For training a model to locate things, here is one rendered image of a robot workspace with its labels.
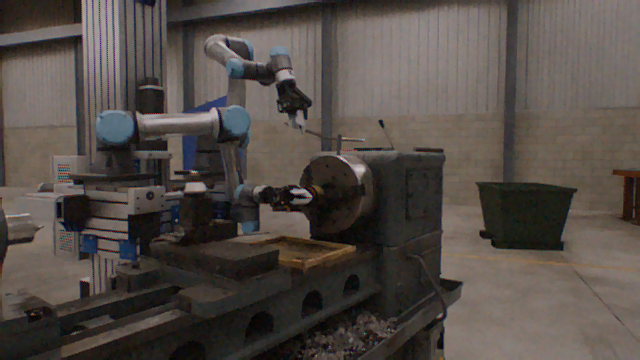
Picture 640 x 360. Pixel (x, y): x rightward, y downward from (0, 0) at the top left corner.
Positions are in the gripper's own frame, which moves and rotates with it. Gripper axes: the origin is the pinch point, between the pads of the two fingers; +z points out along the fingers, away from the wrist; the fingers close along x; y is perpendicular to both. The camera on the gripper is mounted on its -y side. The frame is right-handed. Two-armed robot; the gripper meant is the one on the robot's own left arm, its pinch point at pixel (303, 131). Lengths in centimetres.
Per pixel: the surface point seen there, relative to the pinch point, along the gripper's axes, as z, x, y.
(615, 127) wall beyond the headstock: -42, 80, -1064
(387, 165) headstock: 20.6, 18.9, -23.6
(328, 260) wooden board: 50, 9, 16
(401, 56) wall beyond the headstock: -394, -306, -922
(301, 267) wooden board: 49, 8, 29
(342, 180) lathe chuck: 22.4, 6.4, -8.0
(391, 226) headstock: 44, 13, -24
